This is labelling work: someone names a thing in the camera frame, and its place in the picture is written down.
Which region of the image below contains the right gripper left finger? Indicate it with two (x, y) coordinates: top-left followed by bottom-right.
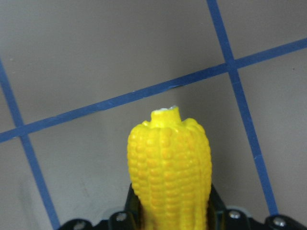
(109, 184), (142, 230)

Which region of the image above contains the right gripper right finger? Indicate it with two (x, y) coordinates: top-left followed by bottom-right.
(207, 184), (251, 230)

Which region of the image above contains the yellow corn cob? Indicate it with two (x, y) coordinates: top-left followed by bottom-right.
(127, 106), (212, 230)

